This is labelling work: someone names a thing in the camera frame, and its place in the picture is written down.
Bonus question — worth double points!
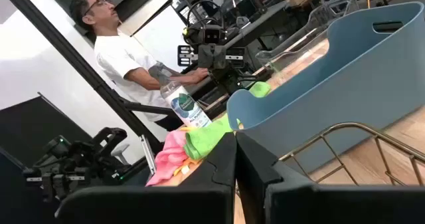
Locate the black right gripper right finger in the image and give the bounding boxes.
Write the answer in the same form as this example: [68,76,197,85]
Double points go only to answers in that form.
[236,132,425,224]

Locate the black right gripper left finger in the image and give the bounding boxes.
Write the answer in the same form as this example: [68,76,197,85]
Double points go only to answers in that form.
[54,132,237,224]

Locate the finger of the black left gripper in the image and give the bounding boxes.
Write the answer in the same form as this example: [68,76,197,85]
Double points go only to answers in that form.
[198,44,213,69]
[212,44,227,69]

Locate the orange microfiber towel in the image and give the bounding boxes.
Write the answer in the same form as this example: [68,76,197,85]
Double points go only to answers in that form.
[172,157,203,177]

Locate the green microfiber towel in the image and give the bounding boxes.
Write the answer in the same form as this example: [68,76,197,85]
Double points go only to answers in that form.
[248,80,272,98]
[183,114,240,161]

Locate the pink microfiber towel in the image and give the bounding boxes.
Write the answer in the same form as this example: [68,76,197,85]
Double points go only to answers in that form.
[145,130,190,187]

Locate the grey background table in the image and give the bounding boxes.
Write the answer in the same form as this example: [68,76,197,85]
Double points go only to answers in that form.
[222,0,290,51]

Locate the person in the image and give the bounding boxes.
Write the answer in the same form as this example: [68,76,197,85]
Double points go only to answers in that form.
[68,0,210,132]

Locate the clear plastic bin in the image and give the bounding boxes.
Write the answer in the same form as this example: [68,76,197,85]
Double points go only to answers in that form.
[254,0,360,85]

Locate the blue plastic basket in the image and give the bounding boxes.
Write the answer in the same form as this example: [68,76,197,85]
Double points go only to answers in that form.
[226,1,425,173]

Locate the black panel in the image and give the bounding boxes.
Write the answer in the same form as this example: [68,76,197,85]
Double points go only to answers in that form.
[0,92,94,224]

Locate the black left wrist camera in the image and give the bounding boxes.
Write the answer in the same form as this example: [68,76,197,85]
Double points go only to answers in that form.
[201,25,223,45]

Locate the silver metal bracket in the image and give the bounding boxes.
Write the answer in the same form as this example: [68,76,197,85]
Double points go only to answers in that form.
[139,134,157,175]

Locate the gold wire basket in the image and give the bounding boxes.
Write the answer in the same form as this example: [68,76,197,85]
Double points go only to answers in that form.
[278,122,425,187]

